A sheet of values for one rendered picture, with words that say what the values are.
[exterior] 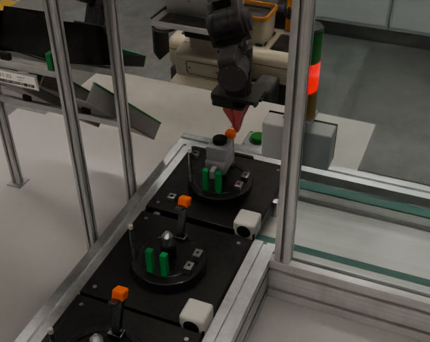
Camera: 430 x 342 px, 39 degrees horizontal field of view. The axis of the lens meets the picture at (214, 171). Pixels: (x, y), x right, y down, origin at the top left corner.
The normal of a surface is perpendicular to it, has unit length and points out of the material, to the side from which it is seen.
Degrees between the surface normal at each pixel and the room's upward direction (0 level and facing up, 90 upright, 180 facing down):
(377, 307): 90
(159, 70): 0
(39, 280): 0
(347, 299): 90
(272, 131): 90
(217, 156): 90
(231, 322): 0
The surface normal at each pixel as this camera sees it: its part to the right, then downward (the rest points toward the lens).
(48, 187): -0.01, -0.81
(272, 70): -0.40, 0.55
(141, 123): 0.84, 0.31
